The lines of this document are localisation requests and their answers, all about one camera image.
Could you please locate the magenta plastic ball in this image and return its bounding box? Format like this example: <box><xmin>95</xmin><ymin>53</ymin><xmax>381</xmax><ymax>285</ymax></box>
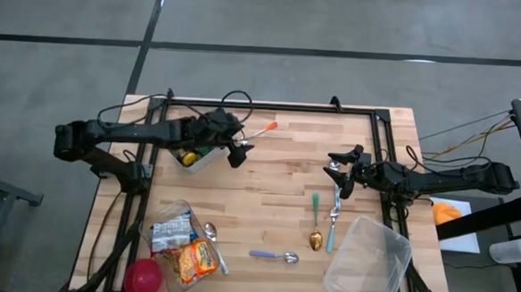
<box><xmin>122</xmin><ymin>257</ymin><xmax>165</xmax><ymax>292</ymax></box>

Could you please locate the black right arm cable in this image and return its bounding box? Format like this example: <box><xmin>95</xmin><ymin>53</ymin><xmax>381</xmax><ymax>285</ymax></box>
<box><xmin>403</xmin><ymin>144</ymin><xmax>493</xmax><ymax>177</ymax></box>

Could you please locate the purple-handled silver spoon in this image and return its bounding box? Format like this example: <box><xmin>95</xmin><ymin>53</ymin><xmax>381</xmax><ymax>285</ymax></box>
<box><xmin>248</xmin><ymin>248</ymin><xmax>301</xmax><ymax>266</ymax></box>

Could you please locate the black aluminium table frame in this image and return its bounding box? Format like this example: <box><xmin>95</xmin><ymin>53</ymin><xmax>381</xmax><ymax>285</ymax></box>
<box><xmin>62</xmin><ymin>81</ymin><xmax>463</xmax><ymax>292</ymax></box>

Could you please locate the white paper sheet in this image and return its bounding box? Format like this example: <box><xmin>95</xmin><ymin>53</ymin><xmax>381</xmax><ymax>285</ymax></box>
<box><xmin>426</xmin><ymin>197</ymin><xmax>484</xmax><ymax>255</ymax></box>

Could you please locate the green-handled gold spoon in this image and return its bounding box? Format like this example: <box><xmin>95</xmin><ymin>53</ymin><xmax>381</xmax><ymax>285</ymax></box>
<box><xmin>308</xmin><ymin>192</ymin><xmax>327</xmax><ymax>253</ymax></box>

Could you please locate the orange-handled silver spoon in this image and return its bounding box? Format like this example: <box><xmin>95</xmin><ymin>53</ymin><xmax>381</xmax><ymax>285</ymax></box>
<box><xmin>234</xmin><ymin>119</ymin><xmax>279</xmax><ymax>148</ymax></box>

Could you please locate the teal-handled silver fork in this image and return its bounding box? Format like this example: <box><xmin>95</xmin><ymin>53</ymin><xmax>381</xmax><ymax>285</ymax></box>
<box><xmin>325</xmin><ymin>205</ymin><xmax>343</xmax><ymax>254</ymax></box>

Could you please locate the plain silver spoon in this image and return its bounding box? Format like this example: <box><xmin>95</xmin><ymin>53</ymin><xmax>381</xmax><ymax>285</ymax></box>
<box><xmin>200</xmin><ymin>221</ymin><xmax>233</xmax><ymax>277</ymax></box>

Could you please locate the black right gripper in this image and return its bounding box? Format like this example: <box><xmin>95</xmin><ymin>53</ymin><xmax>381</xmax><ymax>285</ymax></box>
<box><xmin>321</xmin><ymin>142</ymin><xmax>389</xmax><ymax>203</ymax></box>

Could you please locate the grey cylinder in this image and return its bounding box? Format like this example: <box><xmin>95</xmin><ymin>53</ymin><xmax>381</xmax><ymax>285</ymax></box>
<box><xmin>487</xmin><ymin>236</ymin><xmax>521</xmax><ymax>266</ymax></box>

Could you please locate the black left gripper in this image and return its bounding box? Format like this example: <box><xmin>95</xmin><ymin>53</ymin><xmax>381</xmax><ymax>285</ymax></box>
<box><xmin>183</xmin><ymin>104</ymin><xmax>257</xmax><ymax>170</ymax></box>

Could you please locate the black spice can yellow lid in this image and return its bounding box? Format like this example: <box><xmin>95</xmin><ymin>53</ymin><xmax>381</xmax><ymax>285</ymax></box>
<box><xmin>175</xmin><ymin>148</ymin><xmax>200</xmax><ymax>168</ymax></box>

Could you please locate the orange object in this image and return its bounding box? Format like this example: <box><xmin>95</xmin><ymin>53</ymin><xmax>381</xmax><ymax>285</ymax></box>
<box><xmin>431</xmin><ymin>202</ymin><xmax>464</xmax><ymax>227</ymax></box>

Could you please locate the clear plastic container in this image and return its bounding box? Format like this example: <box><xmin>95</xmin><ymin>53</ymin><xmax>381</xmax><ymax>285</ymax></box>
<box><xmin>323</xmin><ymin>213</ymin><xmax>415</xmax><ymax>292</ymax></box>
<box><xmin>135</xmin><ymin>196</ymin><xmax>224</xmax><ymax>292</ymax></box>

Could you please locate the orange ramen noodle packet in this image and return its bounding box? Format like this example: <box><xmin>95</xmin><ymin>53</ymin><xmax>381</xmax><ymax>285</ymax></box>
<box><xmin>170</xmin><ymin>238</ymin><xmax>220</xmax><ymax>288</ymax></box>

